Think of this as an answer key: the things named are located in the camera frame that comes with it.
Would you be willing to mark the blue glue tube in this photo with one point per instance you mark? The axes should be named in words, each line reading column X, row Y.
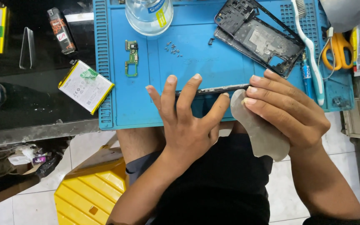
column 307, row 76

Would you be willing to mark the person's right hand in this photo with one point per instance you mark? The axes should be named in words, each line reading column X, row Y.
column 287, row 109

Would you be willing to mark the grey plastic sheet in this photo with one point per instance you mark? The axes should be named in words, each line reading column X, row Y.
column 345, row 12

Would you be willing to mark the group of tiny screws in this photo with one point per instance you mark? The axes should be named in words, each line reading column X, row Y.
column 173, row 49

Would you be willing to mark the black phone screen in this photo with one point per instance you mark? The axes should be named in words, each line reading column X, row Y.
column 212, row 90

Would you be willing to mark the green charging port board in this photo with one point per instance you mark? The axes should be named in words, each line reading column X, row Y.
column 132, row 57

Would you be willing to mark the blue silicone repair mat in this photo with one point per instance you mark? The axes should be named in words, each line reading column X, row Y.
column 198, row 62

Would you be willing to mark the white phone battery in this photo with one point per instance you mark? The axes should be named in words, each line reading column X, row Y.
column 85, row 86

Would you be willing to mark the thin metal pry sheet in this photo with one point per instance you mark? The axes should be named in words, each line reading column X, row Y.
column 261, row 131

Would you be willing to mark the yellow plastic stool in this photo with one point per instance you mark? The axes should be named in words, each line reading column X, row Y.
column 89, row 190

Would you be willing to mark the black trash bag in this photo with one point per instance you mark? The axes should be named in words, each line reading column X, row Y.
column 17, row 159

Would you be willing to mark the clear plastic pick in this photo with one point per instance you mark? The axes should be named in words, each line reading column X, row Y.
column 27, row 48

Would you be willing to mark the black printed lighter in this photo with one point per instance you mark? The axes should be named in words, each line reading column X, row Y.
column 61, row 30

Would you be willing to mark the small black bracket part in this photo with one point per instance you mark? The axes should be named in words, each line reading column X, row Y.
column 211, row 41

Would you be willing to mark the white and teal toothbrush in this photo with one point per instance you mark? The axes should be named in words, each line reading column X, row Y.
column 309, row 50

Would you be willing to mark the person's left hand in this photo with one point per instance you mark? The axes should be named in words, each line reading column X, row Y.
column 183, row 125

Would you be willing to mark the black phone middle frame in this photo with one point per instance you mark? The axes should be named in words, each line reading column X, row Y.
column 258, row 37

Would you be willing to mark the clear glass liquid bottle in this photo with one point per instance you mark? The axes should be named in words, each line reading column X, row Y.
column 149, row 15

